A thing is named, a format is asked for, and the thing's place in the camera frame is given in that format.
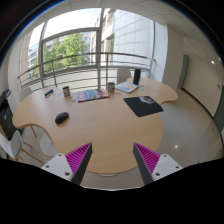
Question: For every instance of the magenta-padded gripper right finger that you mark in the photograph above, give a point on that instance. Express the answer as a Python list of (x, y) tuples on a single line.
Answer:
[(165, 165)]

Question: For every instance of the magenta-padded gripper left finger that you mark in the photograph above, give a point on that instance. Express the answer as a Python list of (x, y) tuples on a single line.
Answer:
[(60, 165)]

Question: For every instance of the black computer mouse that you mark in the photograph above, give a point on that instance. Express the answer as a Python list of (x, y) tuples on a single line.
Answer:
[(62, 117)]

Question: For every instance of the black mouse pad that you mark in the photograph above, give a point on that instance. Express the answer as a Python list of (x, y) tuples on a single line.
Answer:
[(143, 106)]

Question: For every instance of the white round table base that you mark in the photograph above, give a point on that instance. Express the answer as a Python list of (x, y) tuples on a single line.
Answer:
[(48, 146)]

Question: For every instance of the white chair wooden legs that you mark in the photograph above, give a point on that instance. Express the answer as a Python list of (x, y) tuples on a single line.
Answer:
[(11, 145)]

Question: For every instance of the printed cup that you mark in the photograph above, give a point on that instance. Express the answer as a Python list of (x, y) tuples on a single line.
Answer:
[(66, 91)]

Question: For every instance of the black printer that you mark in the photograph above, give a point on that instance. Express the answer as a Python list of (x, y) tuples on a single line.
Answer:
[(5, 115)]

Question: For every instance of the grey door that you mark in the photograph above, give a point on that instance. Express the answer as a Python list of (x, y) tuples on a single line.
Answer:
[(182, 71), (219, 113)]

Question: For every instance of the red magazine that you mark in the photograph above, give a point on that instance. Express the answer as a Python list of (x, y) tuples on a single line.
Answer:
[(93, 94)]

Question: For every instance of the light blue picture book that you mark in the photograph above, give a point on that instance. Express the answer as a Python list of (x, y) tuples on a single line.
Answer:
[(126, 87)]

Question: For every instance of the black cylinder speaker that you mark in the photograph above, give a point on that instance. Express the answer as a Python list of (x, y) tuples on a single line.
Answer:
[(136, 76)]

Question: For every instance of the metal railing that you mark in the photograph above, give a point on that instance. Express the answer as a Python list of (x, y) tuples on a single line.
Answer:
[(106, 70)]

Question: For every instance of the green tree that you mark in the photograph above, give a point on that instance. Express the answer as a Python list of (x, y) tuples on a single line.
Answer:
[(66, 48)]

